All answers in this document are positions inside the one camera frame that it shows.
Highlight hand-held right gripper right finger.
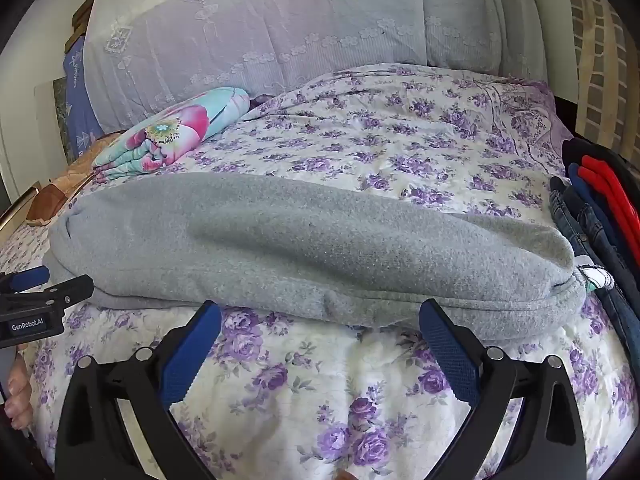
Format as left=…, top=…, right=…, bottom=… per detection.
left=419, top=299, right=587, bottom=480

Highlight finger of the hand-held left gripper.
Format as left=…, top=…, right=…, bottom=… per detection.
left=30, top=274, right=96, bottom=311
left=0, top=266, right=52, bottom=295

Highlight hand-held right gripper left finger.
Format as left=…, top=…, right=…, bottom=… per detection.
left=54, top=301, right=223, bottom=480

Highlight grey sweatshirt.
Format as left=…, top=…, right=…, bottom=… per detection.
left=42, top=172, right=587, bottom=333

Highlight person's left hand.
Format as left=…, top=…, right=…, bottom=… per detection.
left=2, top=349, right=35, bottom=432

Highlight brown cloth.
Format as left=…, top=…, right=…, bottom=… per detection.
left=25, top=132, right=126, bottom=226

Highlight blue jeans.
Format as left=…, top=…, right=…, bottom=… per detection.
left=549, top=176, right=640, bottom=376

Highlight folded colourful floral blanket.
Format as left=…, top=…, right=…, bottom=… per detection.
left=92, top=87, right=251, bottom=181

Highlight blue patterned pillow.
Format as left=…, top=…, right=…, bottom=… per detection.
left=62, top=37, right=107, bottom=161

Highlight blue garment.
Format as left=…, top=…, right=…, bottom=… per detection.
left=567, top=162, right=623, bottom=247

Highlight purple floral bedspread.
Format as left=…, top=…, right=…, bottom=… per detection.
left=0, top=62, right=640, bottom=480

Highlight red garment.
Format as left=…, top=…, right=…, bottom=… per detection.
left=580, top=156, right=640, bottom=252

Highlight dark navy garment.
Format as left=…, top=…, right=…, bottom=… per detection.
left=562, top=137, right=640, bottom=196

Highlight large lavender embroidered pillow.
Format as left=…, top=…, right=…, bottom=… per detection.
left=82, top=0, right=501, bottom=121

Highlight small lavender embroidered pillow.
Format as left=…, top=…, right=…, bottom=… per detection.
left=420, top=0, right=548, bottom=81

